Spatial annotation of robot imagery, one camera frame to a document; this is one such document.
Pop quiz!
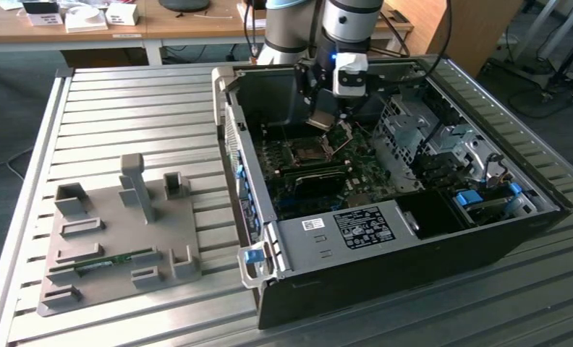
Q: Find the silver CPU with green edge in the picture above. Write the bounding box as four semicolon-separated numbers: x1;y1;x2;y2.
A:
304;109;339;130

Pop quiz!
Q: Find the metal socket cover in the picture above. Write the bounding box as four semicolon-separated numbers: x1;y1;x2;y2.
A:
321;121;360;157

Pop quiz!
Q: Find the CPU socket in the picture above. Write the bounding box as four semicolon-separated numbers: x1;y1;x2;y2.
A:
285;136;333;164

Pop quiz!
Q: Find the black RAM slot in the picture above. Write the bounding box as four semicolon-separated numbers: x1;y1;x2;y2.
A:
283;168;349;181
279;162;351;174

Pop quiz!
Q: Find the silver drive cage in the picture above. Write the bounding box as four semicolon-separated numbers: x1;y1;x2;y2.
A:
371;70;480;192

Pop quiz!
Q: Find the green motherboard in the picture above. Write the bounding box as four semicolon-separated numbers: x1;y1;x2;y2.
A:
254;121;415;221

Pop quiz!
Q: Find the black graphics card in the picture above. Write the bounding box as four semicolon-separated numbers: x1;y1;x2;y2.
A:
289;172;351;200

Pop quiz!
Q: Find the wooden desk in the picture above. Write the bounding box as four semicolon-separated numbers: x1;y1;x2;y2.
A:
0;0;148;67
144;0;415;66

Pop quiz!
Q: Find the wooden cabinet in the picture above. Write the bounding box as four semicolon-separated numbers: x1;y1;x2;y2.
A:
424;0;526;79

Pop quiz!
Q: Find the dark round object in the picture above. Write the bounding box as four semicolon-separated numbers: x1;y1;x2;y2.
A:
157;0;212;12

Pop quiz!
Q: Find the blue disk carrier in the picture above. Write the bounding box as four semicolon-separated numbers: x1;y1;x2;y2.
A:
452;190;483;209

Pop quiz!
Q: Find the white labelled box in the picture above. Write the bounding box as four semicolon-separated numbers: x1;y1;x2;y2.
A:
26;12;65;27
103;3;140;27

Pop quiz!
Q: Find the grey power supply unit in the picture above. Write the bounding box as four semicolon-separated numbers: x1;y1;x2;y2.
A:
265;200;420;279

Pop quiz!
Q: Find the blue case latch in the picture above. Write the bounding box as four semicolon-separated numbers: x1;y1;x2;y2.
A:
242;248;264;267

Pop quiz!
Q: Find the white round holder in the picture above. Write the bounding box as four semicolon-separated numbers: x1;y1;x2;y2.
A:
63;5;109;34

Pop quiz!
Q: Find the black open PC case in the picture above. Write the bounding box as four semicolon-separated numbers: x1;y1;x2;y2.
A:
209;53;573;330

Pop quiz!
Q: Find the grey parts rack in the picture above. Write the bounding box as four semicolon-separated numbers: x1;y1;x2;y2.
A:
34;153;204;318

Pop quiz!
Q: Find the small black device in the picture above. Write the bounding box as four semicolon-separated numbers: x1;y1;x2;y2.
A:
19;0;59;15

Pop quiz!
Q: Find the green RAM stick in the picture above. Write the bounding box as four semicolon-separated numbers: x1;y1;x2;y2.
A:
71;254;153;271

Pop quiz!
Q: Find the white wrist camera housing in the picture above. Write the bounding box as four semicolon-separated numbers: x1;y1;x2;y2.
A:
331;52;369;98

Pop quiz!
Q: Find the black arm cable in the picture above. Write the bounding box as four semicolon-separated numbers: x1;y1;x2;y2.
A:
423;0;456;79

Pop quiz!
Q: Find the coloured wire bundle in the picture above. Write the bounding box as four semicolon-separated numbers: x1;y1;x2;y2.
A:
478;152;515;189

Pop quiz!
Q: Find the blue plastic rail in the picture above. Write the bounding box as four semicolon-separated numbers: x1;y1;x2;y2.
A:
507;182;526;218

